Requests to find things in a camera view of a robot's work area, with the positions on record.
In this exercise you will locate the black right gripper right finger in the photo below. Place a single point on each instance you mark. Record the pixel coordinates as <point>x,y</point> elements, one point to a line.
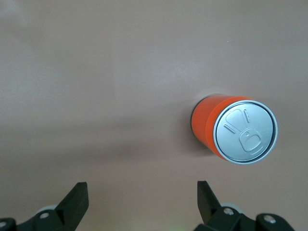
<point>216,216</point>

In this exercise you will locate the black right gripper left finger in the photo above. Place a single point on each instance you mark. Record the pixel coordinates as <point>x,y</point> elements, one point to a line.
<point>69,209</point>

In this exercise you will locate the orange can with silver lid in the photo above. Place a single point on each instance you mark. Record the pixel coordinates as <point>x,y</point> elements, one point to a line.
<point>245,134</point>

